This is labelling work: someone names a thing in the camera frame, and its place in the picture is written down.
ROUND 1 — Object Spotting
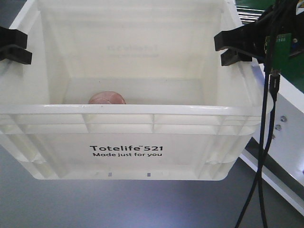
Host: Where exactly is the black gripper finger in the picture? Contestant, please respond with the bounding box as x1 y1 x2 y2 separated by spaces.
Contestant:
0 47 32 65
0 27 28 50

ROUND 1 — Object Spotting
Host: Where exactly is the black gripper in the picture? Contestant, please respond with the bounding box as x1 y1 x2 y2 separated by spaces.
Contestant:
214 0 304 66

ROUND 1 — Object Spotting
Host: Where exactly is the white plastic Totelife crate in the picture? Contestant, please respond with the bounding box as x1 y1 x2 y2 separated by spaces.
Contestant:
0 0 263 181

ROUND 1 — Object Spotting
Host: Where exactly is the pink peach-shaped toy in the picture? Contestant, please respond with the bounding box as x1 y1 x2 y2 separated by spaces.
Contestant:
88 91 126 105

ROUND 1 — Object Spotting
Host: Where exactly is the metal rod rack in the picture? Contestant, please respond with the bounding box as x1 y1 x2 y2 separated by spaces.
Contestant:
236 5 264 24

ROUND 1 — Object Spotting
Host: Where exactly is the green circuit board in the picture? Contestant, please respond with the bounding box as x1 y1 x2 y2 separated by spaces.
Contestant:
264 33 292 74

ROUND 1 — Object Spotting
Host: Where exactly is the black cable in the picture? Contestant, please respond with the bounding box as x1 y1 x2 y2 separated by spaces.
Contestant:
258 68 281 228
234 0 283 228

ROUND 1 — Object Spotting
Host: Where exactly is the white conveyor table frame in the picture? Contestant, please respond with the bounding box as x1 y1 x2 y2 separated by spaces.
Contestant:
235 0 304 214

